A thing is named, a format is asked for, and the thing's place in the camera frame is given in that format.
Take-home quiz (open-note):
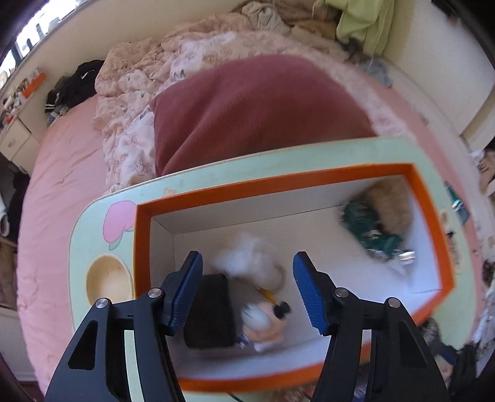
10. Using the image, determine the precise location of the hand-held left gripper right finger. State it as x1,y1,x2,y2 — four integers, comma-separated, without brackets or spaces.
292,251,451,402

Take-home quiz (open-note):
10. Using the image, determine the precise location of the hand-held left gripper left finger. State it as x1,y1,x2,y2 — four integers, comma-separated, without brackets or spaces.
45,250,204,402

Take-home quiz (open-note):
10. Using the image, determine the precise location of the black pouch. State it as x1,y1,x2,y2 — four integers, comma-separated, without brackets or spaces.
183,273,237,350

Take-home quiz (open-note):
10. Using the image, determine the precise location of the small cartoon toy figure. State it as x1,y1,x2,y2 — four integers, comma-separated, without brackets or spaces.
238,288,291,352

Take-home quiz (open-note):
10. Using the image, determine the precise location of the orange cardboard box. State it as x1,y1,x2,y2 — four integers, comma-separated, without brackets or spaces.
133,163,456,393

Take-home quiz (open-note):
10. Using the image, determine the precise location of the beige furry plush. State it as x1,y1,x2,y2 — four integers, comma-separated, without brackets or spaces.
364,178,412,236

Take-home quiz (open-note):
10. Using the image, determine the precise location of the light green desktop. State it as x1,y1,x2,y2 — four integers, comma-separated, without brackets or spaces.
69,136,477,402

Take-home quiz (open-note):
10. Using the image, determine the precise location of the white fluffy pompom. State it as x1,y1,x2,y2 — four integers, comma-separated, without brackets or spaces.
211,231,287,287

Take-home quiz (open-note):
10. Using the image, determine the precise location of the dark green patterned cloth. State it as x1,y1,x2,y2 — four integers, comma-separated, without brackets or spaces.
340,201,405,259

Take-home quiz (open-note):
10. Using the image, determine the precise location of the pink bed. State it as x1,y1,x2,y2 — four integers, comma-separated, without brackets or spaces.
17,73,480,387

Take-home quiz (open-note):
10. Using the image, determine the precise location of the pink floral quilt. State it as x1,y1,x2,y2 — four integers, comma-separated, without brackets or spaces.
93,33,387,194

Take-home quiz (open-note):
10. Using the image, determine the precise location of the maroon pillow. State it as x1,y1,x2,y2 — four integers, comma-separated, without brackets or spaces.
150,54,377,176

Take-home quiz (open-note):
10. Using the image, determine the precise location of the white nightstand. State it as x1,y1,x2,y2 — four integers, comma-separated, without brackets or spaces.
0,116,43,174

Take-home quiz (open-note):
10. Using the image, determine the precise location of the black clothing heap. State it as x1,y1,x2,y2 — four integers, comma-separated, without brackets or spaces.
44,60,106,117

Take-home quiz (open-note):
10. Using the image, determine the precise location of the small orange tray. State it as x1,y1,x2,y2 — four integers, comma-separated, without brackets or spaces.
21,71,48,97

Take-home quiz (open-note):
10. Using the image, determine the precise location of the light green garment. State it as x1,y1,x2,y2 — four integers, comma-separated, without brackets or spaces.
336,0,395,57

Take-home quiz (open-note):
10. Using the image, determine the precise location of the pile of beige clothes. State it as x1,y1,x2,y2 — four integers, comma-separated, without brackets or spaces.
232,0,349,51

